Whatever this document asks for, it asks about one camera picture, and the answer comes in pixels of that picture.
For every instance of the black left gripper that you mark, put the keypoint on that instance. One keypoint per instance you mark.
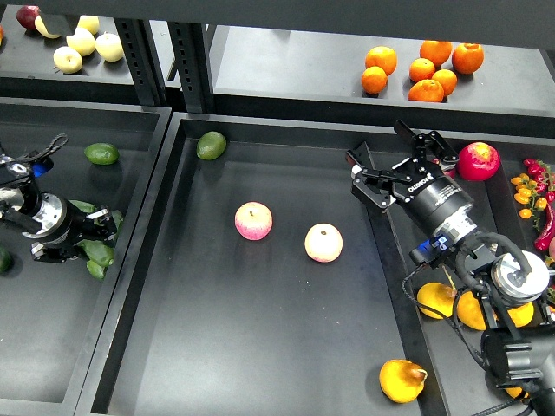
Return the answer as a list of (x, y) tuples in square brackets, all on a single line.
[(64, 226)]

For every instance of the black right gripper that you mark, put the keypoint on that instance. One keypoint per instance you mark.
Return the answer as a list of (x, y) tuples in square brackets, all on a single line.
[(437, 204)]

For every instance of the long green avocado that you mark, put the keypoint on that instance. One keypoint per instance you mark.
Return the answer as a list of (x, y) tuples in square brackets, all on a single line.
[(100, 252)]

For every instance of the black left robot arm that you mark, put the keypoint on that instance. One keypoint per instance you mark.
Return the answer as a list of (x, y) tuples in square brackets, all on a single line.
[(21, 198)]

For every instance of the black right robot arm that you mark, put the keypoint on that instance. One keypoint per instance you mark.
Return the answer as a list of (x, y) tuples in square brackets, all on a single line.
[(509, 284)]

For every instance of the dark avocado left edge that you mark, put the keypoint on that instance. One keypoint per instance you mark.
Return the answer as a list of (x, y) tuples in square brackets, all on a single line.
[(6, 260)]

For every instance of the green avocado left tray top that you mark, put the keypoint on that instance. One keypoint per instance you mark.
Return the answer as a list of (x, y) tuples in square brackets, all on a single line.
[(102, 153)]

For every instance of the green avocado tray corner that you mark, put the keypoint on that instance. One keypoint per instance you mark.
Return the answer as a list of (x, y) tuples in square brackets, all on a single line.
[(211, 145)]

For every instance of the pale yellow pear front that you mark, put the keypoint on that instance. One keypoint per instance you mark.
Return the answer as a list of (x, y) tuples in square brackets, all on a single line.
[(67, 60)]

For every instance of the pale yellow pear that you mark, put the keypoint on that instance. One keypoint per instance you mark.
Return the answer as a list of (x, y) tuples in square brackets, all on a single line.
[(67, 60), (82, 41), (90, 23), (109, 47)]

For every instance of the pale yellow pear right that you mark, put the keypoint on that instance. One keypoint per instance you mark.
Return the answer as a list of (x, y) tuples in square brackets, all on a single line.
[(109, 47)]

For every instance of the pale yellow pear middle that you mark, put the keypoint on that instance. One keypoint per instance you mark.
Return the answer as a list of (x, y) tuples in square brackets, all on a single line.
[(82, 41)]

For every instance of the pale yellow pear back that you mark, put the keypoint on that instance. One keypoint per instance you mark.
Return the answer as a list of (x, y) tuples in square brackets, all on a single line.
[(90, 23)]

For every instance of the pale yellow pear hidden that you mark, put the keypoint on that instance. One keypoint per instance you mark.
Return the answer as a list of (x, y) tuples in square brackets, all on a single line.
[(42, 29)]

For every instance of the dark red apple right tray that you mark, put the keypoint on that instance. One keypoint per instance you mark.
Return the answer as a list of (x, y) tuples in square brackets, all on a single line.
[(449, 171)]

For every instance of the orange front bottom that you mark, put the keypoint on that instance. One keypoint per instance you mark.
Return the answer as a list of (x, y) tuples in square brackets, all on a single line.
[(427, 90)]

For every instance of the bright red apple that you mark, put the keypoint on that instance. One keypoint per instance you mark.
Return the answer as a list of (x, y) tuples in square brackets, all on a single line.
[(478, 161)]

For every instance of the orange far left bottom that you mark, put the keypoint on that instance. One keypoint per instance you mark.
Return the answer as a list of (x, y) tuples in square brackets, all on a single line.
[(374, 80)]

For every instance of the small orange middle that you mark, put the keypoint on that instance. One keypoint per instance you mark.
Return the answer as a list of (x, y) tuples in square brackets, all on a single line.
[(421, 69)]

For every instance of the orange lower right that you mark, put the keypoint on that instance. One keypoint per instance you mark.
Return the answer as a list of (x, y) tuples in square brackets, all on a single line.
[(448, 80)]

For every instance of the orange far left top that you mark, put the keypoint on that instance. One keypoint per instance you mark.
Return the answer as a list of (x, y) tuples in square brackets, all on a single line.
[(383, 57)]

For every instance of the pale pink apple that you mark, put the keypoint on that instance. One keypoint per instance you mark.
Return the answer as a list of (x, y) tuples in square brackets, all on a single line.
[(323, 243)]

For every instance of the orange top centre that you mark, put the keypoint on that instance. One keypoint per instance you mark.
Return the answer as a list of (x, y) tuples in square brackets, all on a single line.
[(438, 52)]

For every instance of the orange top right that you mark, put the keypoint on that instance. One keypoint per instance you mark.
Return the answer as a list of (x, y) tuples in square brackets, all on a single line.
[(467, 58)]

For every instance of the cherry tomato bunch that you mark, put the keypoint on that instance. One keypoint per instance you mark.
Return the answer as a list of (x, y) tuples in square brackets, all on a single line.
[(534, 188)]

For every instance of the pink red apple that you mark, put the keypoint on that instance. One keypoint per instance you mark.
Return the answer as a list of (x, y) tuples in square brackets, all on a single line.
[(253, 220)]

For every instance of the red chili pepper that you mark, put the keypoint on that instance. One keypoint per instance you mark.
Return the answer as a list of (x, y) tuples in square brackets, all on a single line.
[(543, 240)]

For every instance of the black centre tray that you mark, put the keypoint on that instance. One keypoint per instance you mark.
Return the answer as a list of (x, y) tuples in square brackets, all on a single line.
[(210, 323)]

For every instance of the dark red apple on shelf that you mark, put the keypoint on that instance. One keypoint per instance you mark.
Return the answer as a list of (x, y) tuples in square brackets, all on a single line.
[(26, 16)]

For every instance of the black shelf upright post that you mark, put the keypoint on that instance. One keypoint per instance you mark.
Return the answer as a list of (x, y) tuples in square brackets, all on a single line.
[(190, 49)]

